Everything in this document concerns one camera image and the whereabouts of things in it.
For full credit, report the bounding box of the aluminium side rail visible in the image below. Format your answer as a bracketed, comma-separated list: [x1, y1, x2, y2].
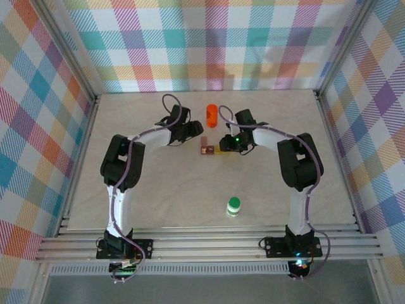
[315, 90, 365, 231]
[61, 93, 102, 231]

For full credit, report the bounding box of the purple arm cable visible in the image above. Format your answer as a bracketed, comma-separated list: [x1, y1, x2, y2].
[218, 105, 332, 280]
[107, 93, 191, 281]

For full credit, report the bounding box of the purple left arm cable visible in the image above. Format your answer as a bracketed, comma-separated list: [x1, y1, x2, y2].
[107, 93, 191, 281]

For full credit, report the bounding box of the white bottle with green cap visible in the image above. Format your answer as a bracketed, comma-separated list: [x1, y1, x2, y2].
[226, 196, 242, 219]

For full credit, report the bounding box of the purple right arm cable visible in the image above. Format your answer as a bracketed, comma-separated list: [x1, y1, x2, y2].
[218, 105, 332, 280]

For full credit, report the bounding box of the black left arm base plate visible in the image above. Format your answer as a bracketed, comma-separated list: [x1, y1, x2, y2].
[96, 239, 154, 260]

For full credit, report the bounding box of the orange pill bottle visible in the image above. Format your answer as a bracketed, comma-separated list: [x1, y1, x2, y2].
[205, 103, 219, 129]

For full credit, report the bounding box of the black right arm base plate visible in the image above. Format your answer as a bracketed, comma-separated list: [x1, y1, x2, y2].
[264, 237, 323, 258]

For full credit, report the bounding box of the grey slotted cable duct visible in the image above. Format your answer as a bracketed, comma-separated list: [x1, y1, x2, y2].
[49, 264, 291, 277]

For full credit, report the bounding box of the aluminium mounting rail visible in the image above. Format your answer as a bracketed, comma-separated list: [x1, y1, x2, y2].
[34, 223, 385, 264]

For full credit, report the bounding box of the aluminium corner post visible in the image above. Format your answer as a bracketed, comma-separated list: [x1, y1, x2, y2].
[315, 0, 379, 96]
[31, 0, 102, 105]

